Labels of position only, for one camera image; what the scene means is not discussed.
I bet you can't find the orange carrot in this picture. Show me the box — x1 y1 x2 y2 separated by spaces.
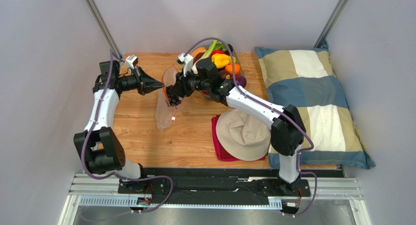
190 46 207 58

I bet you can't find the magenta folded cloth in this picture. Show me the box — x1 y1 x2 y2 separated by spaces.
211 115 267 162

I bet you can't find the purple onion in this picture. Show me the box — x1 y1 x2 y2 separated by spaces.
236 76 247 88

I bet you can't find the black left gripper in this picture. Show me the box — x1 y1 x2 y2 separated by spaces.
116 66 164 96

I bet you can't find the green leek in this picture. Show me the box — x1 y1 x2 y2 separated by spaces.
192 40 227 74

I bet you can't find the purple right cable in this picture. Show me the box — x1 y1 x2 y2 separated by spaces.
183 37 317 218

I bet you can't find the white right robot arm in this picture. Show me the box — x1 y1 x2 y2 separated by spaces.
148 59 308 188

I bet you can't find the aluminium corner post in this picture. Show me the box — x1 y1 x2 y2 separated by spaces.
84 0 123 58
314 0 349 48

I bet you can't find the red tomato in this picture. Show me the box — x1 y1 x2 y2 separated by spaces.
211 49 225 56

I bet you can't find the plaid pillow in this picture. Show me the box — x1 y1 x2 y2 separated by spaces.
254 43 376 170

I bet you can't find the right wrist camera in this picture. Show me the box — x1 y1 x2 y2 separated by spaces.
177 53 194 77

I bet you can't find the clear zip top bag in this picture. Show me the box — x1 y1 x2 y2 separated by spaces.
155 65 182 130

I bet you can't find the beige bucket hat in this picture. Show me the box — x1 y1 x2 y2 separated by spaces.
215 107 271 162

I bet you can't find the dark grape bunch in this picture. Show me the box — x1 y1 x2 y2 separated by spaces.
167 94 182 107

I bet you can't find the grey food basin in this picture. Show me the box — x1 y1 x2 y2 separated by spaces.
190 41 247 88

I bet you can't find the aluminium corner post left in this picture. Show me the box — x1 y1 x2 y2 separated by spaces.
84 0 123 58

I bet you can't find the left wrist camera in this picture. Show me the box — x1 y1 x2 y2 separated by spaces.
124 55 138 69

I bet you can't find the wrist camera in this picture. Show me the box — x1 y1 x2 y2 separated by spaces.
177 53 194 77
124 55 138 69

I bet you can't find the orange fruit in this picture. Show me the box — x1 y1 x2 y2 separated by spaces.
225 64 242 76

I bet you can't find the yellow bell pepper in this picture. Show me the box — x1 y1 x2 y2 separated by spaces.
211 54 237 69

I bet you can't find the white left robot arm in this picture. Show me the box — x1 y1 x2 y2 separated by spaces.
73 55 164 181

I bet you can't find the aluminium corner post right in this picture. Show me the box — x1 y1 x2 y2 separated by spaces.
314 0 349 48

